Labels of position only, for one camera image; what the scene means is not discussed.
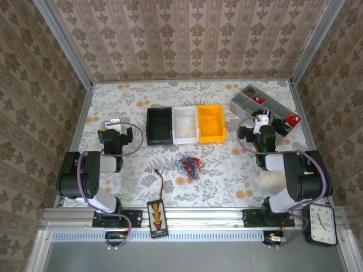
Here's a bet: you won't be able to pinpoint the red cable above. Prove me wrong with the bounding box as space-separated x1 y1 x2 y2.
181 157 206 175
179 157 205 177

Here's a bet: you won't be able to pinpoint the black small parts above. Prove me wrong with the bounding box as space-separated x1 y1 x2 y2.
272 117 293 139

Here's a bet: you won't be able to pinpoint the grey compartment organizer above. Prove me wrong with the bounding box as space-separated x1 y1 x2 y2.
229 83 303 147

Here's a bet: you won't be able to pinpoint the black plastic bin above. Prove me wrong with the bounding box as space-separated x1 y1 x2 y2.
146 107 174 147

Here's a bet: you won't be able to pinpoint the red and white part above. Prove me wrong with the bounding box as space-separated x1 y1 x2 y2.
284 113 301 128

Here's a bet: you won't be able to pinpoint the yellow plastic bin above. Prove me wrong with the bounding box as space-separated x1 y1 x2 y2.
196 104 228 144

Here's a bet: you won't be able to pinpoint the white translucent plastic bin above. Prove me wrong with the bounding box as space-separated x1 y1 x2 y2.
171 105 200 146

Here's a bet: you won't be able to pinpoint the thin red lead with plug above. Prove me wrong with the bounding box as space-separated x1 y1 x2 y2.
154 168 165 203

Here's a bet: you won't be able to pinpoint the floral table cover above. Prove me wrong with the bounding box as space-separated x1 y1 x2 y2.
69 80 327 210

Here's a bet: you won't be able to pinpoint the black connector board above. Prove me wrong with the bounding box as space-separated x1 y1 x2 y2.
146 198 170 239

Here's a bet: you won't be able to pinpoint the yellow power connector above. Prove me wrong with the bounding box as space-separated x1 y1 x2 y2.
105 232 128 250
264 232 286 245

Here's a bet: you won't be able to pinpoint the black clock with white face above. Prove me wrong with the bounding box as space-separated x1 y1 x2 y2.
301 203 339 248

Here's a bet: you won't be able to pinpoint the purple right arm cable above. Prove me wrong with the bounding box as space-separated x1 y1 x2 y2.
236 116 335 249

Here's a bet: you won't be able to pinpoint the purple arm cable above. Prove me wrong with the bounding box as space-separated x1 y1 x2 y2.
236 116 335 249
77 120 145 250

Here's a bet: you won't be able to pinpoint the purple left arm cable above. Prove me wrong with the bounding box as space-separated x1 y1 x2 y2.
77 120 145 250

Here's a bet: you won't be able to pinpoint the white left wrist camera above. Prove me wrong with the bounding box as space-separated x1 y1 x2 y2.
104 118 129 133

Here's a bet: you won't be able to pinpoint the aluminium table side rail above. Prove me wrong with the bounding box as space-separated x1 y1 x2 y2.
288 80 337 206
52 83 95 209

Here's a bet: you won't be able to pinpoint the blue cable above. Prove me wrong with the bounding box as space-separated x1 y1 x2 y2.
173 155 204 181

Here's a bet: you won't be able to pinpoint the black cable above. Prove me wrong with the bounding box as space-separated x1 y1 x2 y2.
177 158 204 180

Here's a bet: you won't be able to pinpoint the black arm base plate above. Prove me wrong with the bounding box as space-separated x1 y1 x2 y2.
91 209 143 228
242 209 296 228

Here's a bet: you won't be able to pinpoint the aluminium front rail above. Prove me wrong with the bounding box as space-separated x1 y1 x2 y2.
42 207 351 229

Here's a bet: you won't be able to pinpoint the aluminium frame post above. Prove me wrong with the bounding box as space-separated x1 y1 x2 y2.
288 0 347 85
31 0 95 87

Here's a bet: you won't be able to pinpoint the white slotted cable duct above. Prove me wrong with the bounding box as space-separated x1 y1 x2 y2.
50 229 285 243

